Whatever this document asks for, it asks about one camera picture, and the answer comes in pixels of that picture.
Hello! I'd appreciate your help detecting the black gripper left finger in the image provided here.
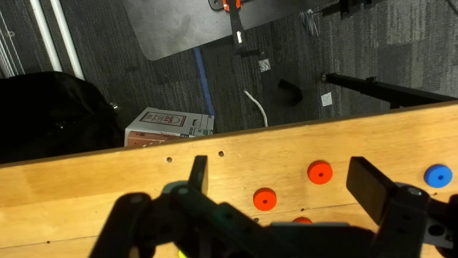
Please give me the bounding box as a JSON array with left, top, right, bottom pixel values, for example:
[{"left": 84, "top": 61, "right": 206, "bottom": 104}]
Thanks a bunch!
[{"left": 187, "top": 154, "right": 210, "bottom": 196}]

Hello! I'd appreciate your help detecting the orange and black tool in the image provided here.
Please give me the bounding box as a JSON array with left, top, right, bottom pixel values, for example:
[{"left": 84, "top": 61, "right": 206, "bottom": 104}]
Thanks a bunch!
[{"left": 219, "top": 0, "right": 250, "bottom": 50}]

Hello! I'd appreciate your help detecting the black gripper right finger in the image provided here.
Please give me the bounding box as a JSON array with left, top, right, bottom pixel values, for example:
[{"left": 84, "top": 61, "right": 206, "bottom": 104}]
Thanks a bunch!
[{"left": 344, "top": 156, "right": 399, "bottom": 226}]

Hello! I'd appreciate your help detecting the black metal leg bar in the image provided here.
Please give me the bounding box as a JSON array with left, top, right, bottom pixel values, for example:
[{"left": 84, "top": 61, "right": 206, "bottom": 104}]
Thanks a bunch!
[{"left": 320, "top": 70, "right": 458, "bottom": 108}]

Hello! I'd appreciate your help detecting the blue round disc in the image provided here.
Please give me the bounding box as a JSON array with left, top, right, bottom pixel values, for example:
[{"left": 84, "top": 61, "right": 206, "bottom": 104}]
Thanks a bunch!
[{"left": 423, "top": 163, "right": 453, "bottom": 189}]

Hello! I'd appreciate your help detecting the white pipe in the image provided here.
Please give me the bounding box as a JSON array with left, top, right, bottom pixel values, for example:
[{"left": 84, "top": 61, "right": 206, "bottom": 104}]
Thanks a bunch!
[
  {"left": 48, "top": 0, "right": 87, "bottom": 81},
  {"left": 27, "top": 0, "right": 64, "bottom": 74}
]

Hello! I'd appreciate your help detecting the white cable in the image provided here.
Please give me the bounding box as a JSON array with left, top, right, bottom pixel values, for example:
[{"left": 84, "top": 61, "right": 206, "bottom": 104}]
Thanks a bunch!
[{"left": 243, "top": 88, "right": 270, "bottom": 128}]

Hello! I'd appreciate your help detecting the grey chair mat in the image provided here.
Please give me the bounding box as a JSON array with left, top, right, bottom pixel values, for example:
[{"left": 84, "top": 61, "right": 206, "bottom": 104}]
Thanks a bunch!
[{"left": 121, "top": 0, "right": 337, "bottom": 62}]

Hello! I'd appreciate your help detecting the blue floor tape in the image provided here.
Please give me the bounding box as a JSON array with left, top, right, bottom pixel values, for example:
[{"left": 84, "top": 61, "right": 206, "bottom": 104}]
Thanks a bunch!
[{"left": 191, "top": 45, "right": 216, "bottom": 118}]

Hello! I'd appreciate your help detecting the printed cardboard box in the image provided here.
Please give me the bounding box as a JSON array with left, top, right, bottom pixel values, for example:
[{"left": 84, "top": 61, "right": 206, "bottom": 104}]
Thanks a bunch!
[{"left": 123, "top": 105, "right": 216, "bottom": 148}]

